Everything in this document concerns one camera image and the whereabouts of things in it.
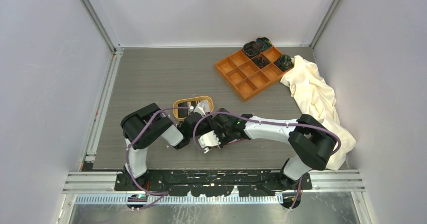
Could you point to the oval wooden card tray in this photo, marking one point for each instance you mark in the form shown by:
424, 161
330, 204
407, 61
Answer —
200, 98

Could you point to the orange compartment tray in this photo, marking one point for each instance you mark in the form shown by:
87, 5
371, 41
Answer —
244, 77

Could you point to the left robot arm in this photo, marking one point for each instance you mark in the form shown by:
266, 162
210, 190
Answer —
142, 127

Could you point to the dark rolled sock in tray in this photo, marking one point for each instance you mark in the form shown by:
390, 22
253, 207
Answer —
260, 61

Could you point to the red card holder wallet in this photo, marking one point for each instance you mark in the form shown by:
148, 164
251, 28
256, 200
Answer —
231, 142

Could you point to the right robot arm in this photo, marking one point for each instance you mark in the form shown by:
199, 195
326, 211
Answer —
311, 141

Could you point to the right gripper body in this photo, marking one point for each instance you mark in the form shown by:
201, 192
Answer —
224, 136

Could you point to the cream cloth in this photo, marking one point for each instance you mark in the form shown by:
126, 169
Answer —
315, 97

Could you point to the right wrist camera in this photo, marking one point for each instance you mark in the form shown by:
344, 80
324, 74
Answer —
208, 141

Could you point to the dark green rolled sock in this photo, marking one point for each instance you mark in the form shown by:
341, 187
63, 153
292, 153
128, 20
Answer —
264, 43

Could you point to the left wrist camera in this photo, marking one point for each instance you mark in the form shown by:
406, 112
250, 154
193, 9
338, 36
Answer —
201, 107

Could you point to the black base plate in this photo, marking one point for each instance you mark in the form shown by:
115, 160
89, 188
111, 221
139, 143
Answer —
213, 183

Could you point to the black card in tray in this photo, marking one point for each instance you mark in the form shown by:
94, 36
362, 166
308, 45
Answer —
183, 110

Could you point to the dark camouflage rolled sock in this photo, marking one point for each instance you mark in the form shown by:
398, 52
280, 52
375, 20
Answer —
284, 62

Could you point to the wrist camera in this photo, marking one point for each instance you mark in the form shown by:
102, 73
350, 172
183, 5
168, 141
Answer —
201, 107
208, 141

